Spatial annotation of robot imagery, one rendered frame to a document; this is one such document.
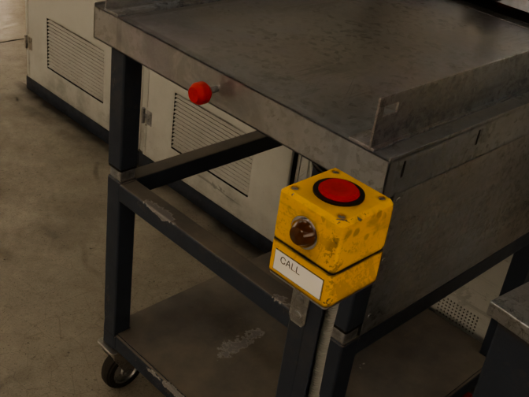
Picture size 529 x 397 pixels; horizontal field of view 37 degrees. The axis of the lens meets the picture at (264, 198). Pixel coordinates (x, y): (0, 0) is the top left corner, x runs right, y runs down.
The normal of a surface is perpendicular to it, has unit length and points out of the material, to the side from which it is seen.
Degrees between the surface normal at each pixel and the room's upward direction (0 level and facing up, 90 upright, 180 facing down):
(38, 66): 90
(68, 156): 0
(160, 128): 90
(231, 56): 0
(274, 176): 90
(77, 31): 90
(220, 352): 0
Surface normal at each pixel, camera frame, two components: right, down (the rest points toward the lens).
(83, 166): 0.12, -0.85
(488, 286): -0.71, 0.28
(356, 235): 0.69, 0.44
